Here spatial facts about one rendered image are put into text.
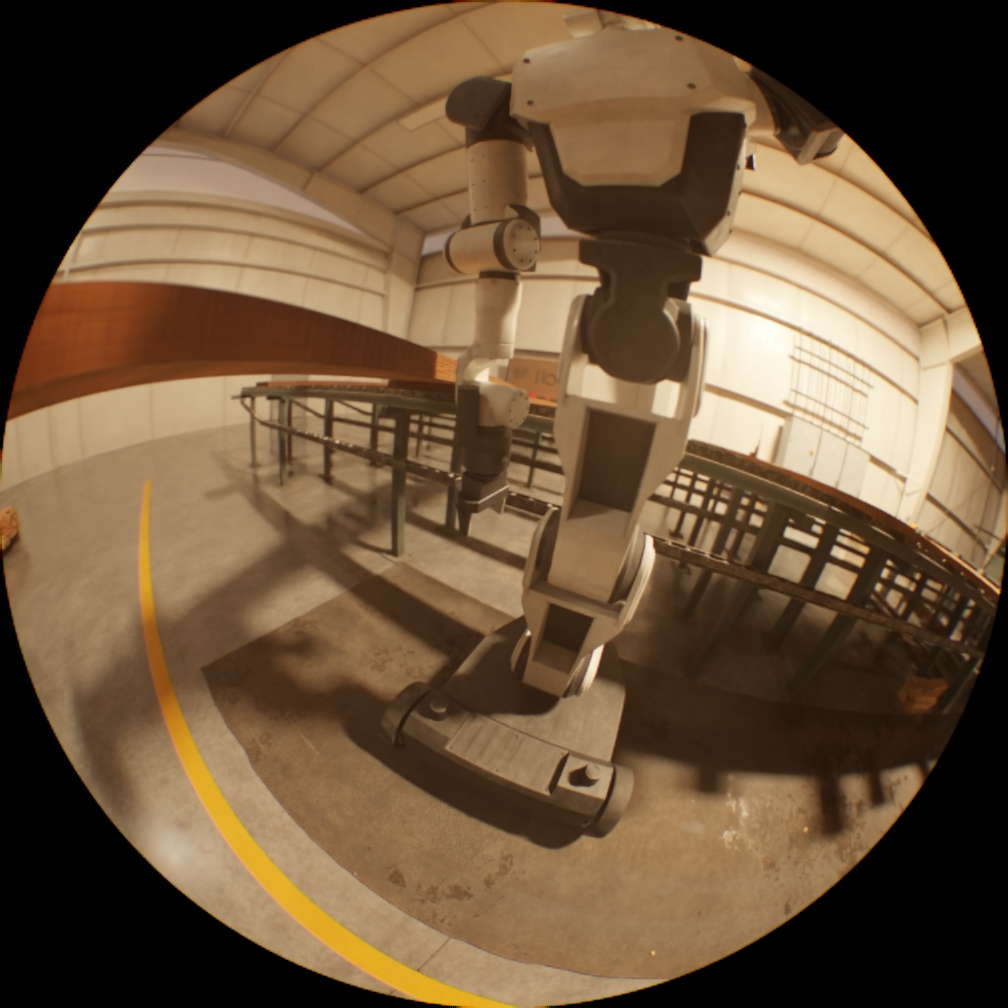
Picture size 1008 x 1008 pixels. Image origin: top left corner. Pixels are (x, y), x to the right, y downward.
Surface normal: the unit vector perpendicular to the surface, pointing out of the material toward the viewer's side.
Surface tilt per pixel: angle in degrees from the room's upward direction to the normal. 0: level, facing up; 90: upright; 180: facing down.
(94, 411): 90
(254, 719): 0
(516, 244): 95
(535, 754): 0
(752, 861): 0
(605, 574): 96
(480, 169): 114
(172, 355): 90
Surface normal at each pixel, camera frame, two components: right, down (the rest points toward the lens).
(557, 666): 0.00, -0.79
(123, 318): 0.98, 0.19
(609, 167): -0.63, 0.54
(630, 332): -0.44, 0.62
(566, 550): -0.44, 0.35
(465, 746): 0.15, -0.93
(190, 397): 0.89, 0.28
